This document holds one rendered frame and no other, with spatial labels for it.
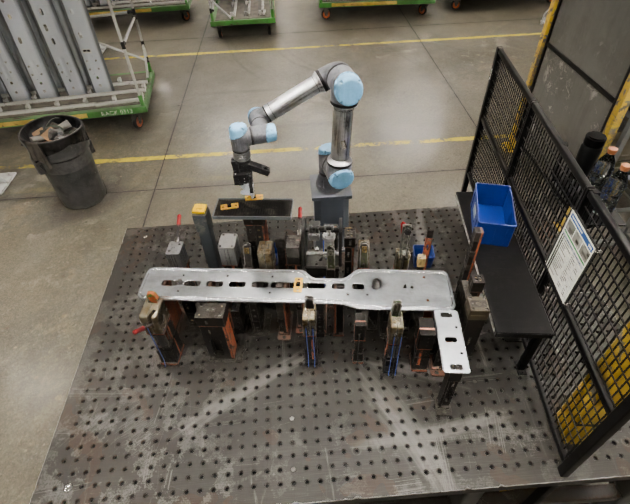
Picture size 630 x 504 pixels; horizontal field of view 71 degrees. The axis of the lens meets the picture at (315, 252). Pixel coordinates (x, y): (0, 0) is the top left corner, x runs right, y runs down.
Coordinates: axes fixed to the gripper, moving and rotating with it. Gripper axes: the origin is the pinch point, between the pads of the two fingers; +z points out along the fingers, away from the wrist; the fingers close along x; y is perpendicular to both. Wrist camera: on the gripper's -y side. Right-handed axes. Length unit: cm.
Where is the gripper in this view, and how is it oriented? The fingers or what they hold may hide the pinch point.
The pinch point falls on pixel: (253, 194)
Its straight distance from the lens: 207.4
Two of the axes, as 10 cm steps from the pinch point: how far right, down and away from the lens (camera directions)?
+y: -9.9, 1.0, -0.5
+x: 1.1, 7.0, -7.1
